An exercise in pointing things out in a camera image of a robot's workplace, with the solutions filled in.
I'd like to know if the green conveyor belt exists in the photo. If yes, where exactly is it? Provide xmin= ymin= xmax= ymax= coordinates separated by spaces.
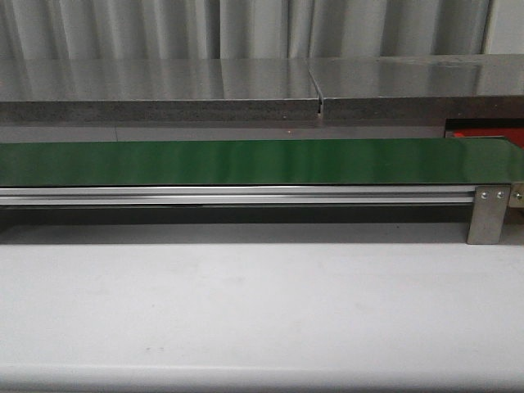
xmin=1 ymin=138 xmax=523 ymax=187

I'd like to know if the steel conveyor support bracket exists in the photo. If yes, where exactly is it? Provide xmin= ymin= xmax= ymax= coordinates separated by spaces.
xmin=467 ymin=185 xmax=510 ymax=245

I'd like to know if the left stainless steel table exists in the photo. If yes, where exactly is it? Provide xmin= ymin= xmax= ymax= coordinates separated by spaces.
xmin=1 ymin=59 xmax=319 ymax=124

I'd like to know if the right stainless steel table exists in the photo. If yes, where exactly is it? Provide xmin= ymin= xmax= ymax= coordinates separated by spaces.
xmin=309 ymin=54 xmax=523 ymax=121

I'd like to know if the small steel end bracket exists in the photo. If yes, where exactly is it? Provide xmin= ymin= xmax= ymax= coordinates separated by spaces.
xmin=508 ymin=183 xmax=524 ymax=209

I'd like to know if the red bin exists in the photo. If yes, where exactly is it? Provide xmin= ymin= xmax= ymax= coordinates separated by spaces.
xmin=446 ymin=127 xmax=524 ymax=148

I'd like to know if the aluminium conveyor side rail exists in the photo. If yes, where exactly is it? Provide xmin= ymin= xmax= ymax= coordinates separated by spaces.
xmin=1 ymin=185 xmax=476 ymax=208

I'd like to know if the stainless steel table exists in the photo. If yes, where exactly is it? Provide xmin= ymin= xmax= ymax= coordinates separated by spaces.
xmin=309 ymin=54 xmax=523 ymax=121
xmin=1 ymin=59 xmax=319 ymax=124

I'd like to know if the grey pleated curtain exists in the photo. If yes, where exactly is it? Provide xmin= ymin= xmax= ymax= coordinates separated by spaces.
xmin=1 ymin=1 xmax=490 ymax=60

